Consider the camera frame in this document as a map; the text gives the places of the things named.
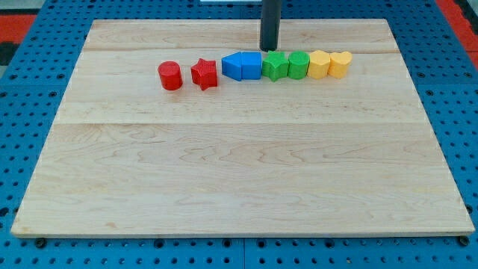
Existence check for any blue triangle block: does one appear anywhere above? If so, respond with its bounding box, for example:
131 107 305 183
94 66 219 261
221 52 242 81

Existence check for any blue cube block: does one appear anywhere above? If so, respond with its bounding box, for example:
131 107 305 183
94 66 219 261
240 52 262 80

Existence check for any green cylinder block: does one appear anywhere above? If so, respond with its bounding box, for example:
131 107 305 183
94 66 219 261
288 51 310 80

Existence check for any light wooden board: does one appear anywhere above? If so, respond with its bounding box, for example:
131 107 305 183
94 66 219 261
11 19 475 238

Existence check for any yellow hexagon block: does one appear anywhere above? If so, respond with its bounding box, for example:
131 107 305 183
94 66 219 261
307 50 330 79

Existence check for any red star block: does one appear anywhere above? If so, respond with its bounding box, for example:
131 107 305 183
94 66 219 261
190 58 218 90

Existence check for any yellow heart block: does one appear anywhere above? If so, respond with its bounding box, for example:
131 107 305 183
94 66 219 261
328 52 353 78

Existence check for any red cylinder block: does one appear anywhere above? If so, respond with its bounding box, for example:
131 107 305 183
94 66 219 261
158 61 183 90

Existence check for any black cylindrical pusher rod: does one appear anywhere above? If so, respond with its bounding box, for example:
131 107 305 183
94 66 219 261
259 0 282 52

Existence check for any green star block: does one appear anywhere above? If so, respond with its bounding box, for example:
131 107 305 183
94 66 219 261
261 51 289 81

